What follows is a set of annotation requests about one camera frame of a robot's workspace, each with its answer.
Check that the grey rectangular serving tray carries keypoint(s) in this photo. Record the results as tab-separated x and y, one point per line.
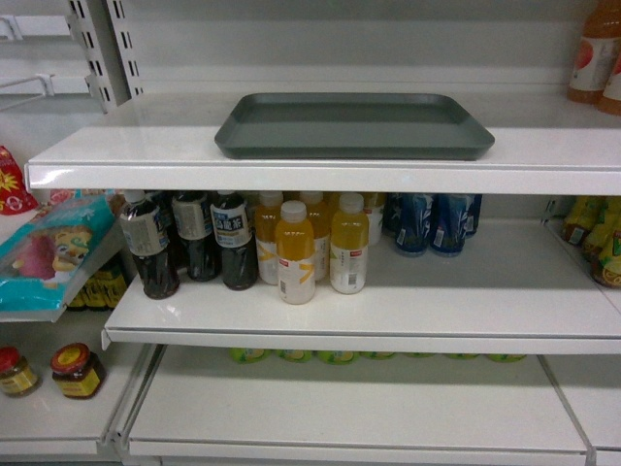
349	125

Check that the yellow juice bottle front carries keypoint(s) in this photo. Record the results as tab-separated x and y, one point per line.
295	251

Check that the yellow juice bottle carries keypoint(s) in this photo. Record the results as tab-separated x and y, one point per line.
295	251
267	216
349	245

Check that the yellow juice bottle right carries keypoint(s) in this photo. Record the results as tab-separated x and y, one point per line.
349	245

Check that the yellow juice bottle back left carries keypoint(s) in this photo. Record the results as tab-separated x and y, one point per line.
267	216

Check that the dark tea bottle right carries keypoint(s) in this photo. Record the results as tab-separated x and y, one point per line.
234	236

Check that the dark tea bottle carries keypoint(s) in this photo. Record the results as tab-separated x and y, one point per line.
234	236
191	209
147	239

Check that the dark tea bottle middle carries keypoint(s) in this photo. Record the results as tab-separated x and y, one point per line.
191	209

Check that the blue drink bottle right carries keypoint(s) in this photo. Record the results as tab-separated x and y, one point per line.
448	232

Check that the dark tea bottle left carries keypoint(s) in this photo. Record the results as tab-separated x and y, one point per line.
147	239

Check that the white upper shelf board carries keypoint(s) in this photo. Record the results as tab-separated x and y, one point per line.
544	144

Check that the white shelf board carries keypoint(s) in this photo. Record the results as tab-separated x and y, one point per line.
202	404
515	288
544	144

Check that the white lower shelf board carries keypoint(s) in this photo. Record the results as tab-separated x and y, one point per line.
202	404

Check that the white middle shelf board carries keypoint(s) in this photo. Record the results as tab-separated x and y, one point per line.
515	288

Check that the teal snack package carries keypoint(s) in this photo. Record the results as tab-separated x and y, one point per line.
48	260

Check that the yellow green snack bags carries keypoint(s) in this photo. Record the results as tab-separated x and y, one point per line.
593	224

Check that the white slotted shelf upright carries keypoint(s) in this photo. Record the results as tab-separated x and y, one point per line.
101	28

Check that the red snack bag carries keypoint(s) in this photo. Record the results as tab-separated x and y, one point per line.
15	199

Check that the yellow sauce jar red lid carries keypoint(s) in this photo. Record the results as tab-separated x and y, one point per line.
17	376

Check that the orange juice bottle top right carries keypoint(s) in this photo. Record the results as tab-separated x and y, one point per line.
597	51

